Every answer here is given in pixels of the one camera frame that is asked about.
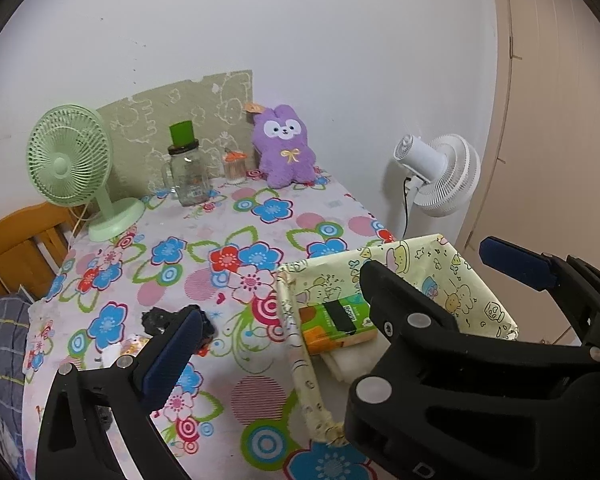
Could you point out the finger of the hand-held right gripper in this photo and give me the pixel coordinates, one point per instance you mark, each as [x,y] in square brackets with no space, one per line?
[515,260]
[405,305]

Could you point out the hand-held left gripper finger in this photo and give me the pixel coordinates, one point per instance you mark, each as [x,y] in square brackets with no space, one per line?
[172,355]

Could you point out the yellow fabric storage box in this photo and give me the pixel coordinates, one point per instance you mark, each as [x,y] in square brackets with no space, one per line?
[430,260]

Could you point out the green orange tissue pack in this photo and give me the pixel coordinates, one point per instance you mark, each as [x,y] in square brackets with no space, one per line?
[325,330]

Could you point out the colourful cartoon box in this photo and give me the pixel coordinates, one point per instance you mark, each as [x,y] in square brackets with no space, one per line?
[135,344]

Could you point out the black plastic bag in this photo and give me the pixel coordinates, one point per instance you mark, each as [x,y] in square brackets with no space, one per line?
[155,320]

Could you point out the white crumpled wrapper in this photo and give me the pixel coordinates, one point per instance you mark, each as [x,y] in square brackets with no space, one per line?
[111,354]

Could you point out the white flat item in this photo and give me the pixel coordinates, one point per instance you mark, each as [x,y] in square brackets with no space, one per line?
[350,362]

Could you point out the floral tablecloth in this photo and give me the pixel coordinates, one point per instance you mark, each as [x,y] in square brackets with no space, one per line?
[220,280]

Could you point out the white standing fan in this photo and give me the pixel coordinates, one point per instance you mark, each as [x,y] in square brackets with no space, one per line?
[450,175]

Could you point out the beige door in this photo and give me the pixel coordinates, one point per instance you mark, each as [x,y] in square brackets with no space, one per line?
[555,135]

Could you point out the grey plaid pillow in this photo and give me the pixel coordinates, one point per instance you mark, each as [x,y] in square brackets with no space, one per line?
[0,340]

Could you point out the glass jar mug green lid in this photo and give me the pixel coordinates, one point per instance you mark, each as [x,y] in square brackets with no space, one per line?
[190,180]

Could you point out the purple plush bunny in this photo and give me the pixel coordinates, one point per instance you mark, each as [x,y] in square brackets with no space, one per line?
[282,160]

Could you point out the small container orange lid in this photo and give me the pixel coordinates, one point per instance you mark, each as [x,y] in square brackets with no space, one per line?
[234,170]

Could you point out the wooden chair back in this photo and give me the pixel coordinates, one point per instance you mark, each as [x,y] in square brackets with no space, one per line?
[10,240]

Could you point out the green desk fan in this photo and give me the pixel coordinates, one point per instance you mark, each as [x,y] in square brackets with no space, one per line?
[65,160]

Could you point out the patterned green board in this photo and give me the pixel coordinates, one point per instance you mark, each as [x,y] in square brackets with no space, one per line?
[145,110]

